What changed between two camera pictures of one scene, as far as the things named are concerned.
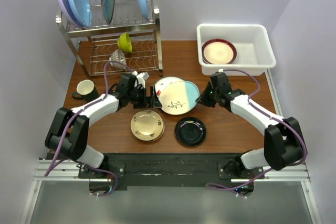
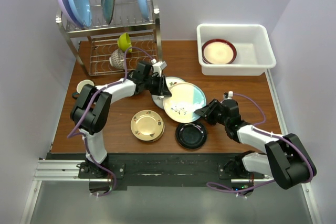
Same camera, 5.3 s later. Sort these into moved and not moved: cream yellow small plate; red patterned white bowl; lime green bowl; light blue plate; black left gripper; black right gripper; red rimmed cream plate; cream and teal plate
Moved: black right gripper; black left gripper; cream and teal plate
Not moved: lime green bowl; red patterned white bowl; cream yellow small plate; red rimmed cream plate; light blue plate
